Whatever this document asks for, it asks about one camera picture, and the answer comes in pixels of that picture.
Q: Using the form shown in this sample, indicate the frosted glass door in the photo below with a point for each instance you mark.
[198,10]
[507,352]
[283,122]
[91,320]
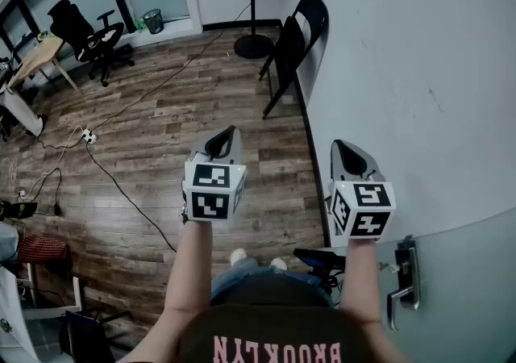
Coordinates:
[463,293]

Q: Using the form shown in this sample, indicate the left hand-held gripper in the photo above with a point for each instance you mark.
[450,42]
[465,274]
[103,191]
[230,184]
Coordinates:
[211,196]

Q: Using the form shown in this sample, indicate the person's left forearm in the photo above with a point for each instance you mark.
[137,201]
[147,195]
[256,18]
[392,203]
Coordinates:
[189,272]

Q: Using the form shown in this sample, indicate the black folding chair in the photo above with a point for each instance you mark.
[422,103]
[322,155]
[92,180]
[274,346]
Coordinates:
[292,47]

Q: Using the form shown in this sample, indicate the black folded tripod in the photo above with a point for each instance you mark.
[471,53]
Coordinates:
[318,260]

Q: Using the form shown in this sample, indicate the red checkered cloth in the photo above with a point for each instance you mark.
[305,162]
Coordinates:
[42,249]

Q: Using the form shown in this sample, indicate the person's blue jeans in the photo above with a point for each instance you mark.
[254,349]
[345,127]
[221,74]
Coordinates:
[242,276]

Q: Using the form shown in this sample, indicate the black office chair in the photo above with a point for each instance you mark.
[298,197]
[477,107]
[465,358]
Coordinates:
[68,22]

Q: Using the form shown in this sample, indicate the wooden table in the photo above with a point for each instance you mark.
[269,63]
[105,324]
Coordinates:
[40,57]

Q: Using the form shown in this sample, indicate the person's white shoe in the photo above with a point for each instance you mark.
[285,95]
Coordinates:
[238,256]
[279,264]

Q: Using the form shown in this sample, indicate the green plastic bottle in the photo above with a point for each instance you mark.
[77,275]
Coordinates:
[139,26]

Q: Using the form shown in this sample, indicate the black standing fan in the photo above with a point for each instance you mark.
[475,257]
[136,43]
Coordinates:
[254,47]

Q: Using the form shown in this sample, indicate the person's left white shoe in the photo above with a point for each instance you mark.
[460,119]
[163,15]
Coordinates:
[238,256]

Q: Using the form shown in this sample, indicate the person's right forearm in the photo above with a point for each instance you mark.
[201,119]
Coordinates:
[360,280]

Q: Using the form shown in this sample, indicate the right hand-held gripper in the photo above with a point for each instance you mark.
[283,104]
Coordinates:
[363,210]

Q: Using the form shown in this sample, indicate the person's right white shoe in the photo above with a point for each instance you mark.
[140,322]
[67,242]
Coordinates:
[279,264]

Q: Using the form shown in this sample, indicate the white power strip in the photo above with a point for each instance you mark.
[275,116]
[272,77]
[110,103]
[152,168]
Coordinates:
[88,136]

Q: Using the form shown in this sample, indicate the person's dark printed shirt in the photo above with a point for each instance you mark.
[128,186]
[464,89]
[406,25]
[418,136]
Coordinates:
[274,325]

